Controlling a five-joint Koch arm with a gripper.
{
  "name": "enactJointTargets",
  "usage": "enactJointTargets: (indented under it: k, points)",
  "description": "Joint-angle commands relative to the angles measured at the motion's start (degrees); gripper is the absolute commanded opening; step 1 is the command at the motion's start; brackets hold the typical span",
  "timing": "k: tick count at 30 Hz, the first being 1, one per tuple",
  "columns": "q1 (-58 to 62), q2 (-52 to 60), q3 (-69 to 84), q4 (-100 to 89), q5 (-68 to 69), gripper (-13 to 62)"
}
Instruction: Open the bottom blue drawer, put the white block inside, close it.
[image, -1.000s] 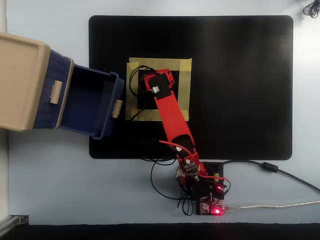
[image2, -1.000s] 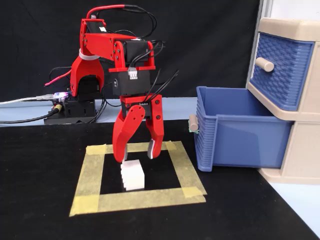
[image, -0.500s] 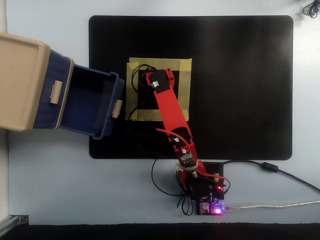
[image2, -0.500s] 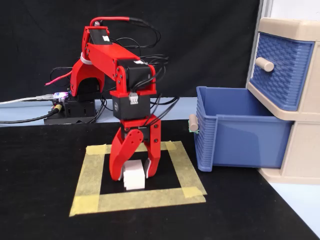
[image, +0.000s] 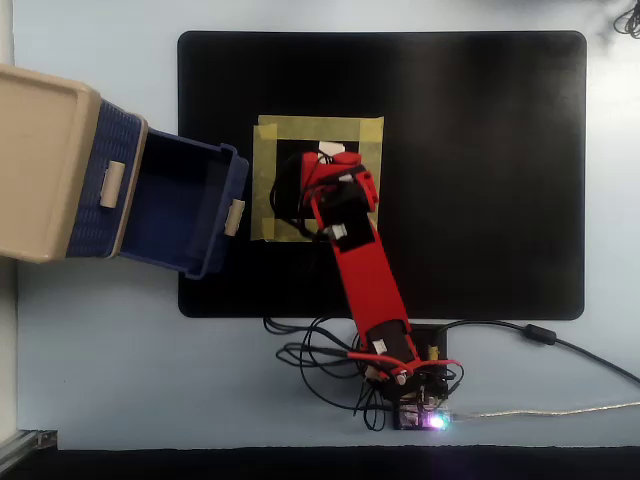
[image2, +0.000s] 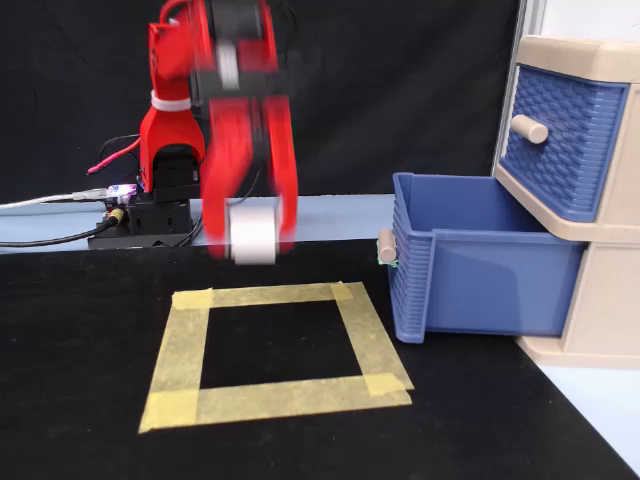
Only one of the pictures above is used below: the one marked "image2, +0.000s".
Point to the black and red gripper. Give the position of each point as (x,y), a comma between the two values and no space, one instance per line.
(235,50)

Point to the white cube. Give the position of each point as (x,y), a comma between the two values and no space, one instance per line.
(252,232)

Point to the blue woven-pattern drawer green-taped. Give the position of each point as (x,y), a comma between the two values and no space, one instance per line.
(490,290)

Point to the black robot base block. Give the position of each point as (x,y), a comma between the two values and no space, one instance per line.
(155,220)

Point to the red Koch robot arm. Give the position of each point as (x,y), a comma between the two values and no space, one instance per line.
(170,130)

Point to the blue woven-pattern drawer closed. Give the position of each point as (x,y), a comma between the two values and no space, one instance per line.
(565,150)

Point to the beige plastic drawer cabinet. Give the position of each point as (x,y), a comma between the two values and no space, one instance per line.
(610,310)

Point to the white zip tie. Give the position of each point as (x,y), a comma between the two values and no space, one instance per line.
(171,104)

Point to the yellow masking tape strip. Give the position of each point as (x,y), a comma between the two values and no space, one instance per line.
(300,400)
(372,340)
(180,350)
(280,295)

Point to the controller circuit board with LEDs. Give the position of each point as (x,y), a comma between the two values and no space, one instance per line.
(120,191)

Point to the black backdrop cloth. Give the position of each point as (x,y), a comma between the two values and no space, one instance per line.
(400,100)

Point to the green tape piece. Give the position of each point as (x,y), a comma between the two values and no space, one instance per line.
(392,263)

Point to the black rectangular work mat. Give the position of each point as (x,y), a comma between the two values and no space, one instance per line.
(300,450)

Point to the aluminium frame profile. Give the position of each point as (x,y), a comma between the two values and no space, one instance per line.
(531,17)

